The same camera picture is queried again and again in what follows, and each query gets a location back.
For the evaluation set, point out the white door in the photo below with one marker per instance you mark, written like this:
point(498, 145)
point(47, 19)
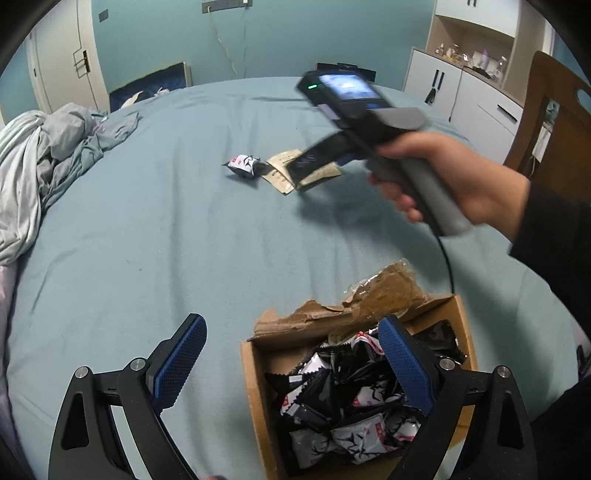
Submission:
point(60, 46)

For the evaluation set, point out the wall power strip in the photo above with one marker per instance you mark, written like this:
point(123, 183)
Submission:
point(226, 4)

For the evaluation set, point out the person's right hand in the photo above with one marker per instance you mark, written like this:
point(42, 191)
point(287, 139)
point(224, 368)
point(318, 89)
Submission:
point(475, 189)

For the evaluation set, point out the pile of black snack packets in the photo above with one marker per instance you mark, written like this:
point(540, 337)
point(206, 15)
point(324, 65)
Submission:
point(323, 392)

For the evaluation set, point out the person's dark clothing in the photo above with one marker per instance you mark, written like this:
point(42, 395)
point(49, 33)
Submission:
point(568, 415)

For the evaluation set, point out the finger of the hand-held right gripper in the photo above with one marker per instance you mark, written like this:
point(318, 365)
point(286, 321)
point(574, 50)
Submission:
point(314, 159)

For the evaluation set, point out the crumpled grey duvet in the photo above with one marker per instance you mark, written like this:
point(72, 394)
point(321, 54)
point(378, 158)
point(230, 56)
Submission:
point(27, 184)

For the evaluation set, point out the cluster of small bottles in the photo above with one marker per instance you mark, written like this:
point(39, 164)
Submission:
point(480, 60)

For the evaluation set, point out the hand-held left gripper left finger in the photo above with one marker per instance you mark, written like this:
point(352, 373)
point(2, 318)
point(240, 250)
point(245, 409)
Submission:
point(178, 369)

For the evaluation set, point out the dark blue framed picture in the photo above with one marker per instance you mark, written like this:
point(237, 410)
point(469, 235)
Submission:
point(152, 81)

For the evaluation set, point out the black bag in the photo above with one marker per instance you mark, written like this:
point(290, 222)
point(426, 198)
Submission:
point(362, 71)

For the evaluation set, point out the torn cardboard box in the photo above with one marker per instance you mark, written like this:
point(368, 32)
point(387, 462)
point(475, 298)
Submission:
point(254, 392)

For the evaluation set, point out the bed with teal sheet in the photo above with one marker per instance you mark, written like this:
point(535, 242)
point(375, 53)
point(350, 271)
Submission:
point(138, 254)

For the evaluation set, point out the white cabinet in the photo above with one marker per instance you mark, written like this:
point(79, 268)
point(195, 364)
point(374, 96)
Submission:
point(475, 101)

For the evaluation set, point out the beige snack packet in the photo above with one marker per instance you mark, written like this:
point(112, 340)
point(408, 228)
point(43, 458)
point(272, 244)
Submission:
point(277, 177)

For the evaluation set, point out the crumpled brown packing tape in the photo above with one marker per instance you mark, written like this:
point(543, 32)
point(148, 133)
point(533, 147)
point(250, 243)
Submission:
point(392, 286)

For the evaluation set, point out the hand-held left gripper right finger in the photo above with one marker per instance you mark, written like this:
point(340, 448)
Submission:
point(406, 369)

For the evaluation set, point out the wooden chair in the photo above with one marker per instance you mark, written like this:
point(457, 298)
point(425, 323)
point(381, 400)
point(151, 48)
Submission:
point(535, 92)

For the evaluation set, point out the black white snack packet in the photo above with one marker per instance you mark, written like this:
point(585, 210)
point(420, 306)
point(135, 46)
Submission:
point(242, 166)

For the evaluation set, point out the person's right forearm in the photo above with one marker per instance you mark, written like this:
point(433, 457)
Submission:
point(554, 240)

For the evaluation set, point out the dark wall switch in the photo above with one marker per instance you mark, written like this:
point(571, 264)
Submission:
point(103, 15)

